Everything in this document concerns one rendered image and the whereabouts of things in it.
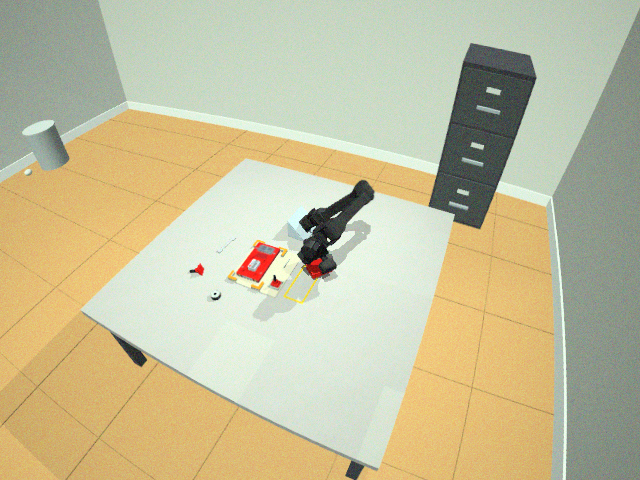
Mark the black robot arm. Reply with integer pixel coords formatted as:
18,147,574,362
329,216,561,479
297,180,375,265

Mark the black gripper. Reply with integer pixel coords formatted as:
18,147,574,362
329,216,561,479
313,245,337,274

